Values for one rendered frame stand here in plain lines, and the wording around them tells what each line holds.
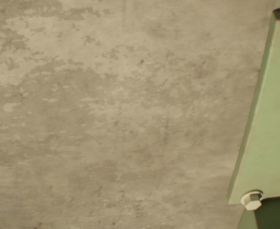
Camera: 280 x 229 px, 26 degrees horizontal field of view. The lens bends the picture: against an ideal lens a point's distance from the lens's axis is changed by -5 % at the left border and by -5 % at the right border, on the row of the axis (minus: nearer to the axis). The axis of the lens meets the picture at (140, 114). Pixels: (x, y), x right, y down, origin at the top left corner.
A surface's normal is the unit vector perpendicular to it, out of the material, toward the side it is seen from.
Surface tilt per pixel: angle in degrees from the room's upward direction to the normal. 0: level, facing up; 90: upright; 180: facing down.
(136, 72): 0
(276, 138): 0
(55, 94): 0
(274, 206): 90
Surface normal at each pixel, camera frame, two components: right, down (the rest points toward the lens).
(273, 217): 0.06, -0.69
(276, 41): 0.10, 0.73
